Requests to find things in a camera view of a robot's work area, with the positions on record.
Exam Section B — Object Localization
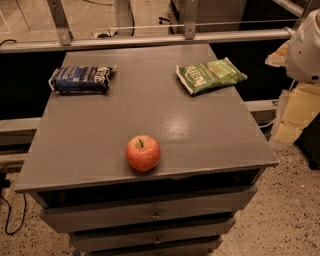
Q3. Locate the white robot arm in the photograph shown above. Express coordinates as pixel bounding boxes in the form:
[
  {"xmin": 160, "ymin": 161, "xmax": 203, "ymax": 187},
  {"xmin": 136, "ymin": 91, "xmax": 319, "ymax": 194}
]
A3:
[{"xmin": 286, "ymin": 9, "xmax": 320, "ymax": 84}]

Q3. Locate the green jalapeno chip bag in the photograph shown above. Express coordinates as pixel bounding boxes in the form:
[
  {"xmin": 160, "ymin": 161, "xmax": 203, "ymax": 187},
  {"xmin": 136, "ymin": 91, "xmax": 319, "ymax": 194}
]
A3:
[{"xmin": 176, "ymin": 57, "xmax": 247, "ymax": 95}]

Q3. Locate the blue chip bag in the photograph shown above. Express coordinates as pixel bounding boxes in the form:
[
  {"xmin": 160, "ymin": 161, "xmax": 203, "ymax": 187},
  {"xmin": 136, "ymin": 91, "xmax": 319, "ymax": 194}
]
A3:
[{"xmin": 48, "ymin": 66, "xmax": 114, "ymax": 94}]

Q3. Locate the red apple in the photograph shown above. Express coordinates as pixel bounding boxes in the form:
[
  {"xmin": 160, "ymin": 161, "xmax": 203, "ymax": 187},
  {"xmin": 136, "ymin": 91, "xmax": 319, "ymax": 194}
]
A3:
[{"xmin": 125, "ymin": 135, "xmax": 161, "ymax": 172}]

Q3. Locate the top grey drawer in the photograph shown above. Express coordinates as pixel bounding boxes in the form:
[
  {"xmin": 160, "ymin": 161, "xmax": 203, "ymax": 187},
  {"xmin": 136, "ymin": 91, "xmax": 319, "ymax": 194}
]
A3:
[{"xmin": 40, "ymin": 185, "xmax": 257, "ymax": 233}]

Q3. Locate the grey drawer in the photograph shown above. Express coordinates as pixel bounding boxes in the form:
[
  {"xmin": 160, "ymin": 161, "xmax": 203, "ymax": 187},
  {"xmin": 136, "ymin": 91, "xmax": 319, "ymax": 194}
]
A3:
[
  {"xmin": 89, "ymin": 236, "xmax": 222, "ymax": 256},
  {"xmin": 40, "ymin": 185, "xmax": 257, "ymax": 233},
  {"xmin": 71, "ymin": 214, "xmax": 235, "ymax": 252}
]

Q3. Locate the bottom grey drawer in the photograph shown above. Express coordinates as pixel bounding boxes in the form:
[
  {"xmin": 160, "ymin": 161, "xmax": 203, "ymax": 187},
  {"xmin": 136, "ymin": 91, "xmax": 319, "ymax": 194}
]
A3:
[{"xmin": 89, "ymin": 236, "xmax": 222, "ymax": 256}]

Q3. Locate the middle grey drawer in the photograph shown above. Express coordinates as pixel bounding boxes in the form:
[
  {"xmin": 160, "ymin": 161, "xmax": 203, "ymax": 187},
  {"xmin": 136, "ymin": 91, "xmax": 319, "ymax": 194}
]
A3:
[{"xmin": 71, "ymin": 214, "xmax": 235, "ymax": 252}]

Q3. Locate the yellow foam block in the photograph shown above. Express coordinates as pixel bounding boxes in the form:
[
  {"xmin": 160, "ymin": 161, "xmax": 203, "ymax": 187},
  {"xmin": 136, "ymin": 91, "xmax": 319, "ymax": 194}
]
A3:
[{"xmin": 274, "ymin": 83, "xmax": 320, "ymax": 144}]

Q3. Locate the metal railing frame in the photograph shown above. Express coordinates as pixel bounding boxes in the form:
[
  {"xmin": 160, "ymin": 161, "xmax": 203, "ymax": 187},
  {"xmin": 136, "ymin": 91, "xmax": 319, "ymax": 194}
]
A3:
[{"xmin": 0, "ymin": 0, "xmax": 320, "ymax": 55}]

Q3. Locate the black floor cable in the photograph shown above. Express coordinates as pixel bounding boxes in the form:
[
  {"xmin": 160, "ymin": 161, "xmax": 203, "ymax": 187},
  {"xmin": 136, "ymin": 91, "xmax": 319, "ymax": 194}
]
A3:
[{"xmin": 0, "ymin": 162, "xmax": 28, "ymax": 236}]

